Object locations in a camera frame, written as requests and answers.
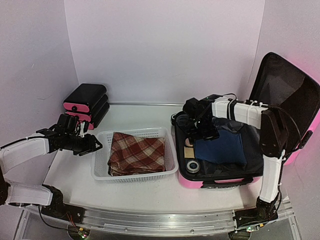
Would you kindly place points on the small green circuit board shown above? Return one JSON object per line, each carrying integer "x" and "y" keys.
{"x": 82, "y": 234}

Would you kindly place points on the pink hard-shell suitcase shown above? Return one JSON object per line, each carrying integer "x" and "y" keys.
{"x": 278, "y": 81}

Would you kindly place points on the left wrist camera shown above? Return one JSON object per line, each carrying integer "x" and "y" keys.
{"x": 83, "y": 128}

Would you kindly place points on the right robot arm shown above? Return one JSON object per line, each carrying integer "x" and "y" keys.
{"x": 270, "y": 135}

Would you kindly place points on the red brown patterned garment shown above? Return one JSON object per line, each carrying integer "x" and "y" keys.
{"x": 135, "y": 155}

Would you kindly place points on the round pink compact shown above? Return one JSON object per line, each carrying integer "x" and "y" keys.
{"x": 188, "y": 144}

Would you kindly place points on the round black tin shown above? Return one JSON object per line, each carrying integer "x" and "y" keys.
{"x": 192, "y": 166}

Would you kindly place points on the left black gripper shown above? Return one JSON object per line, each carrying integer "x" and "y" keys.
{"x": 89, "y": 145}

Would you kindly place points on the white plastic mesh basket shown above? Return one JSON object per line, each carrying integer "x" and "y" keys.
{"x": 100, "y": 158}

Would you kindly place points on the black pink drawer organizer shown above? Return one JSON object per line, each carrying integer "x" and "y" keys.
{"x": 89, "y": 102}

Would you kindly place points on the blue item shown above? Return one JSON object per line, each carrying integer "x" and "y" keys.
{"x": 226, "y": 149}

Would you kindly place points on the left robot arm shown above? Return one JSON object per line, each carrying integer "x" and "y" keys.
{"x": 67, "y": 134}

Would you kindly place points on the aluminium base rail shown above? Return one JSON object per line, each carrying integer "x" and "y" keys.
{"x": 37, "y": 224}

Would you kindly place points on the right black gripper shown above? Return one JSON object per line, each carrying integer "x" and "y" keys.
{"x": 213, "y": 133}

